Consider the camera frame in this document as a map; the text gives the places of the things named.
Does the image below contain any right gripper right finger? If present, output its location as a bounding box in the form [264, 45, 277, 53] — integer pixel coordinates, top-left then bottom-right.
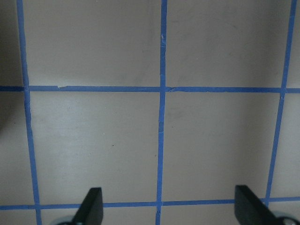
[234, 185, 276, 225]

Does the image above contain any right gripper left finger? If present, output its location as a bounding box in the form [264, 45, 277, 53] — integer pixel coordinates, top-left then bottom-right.
[71, 187, 104, 225]

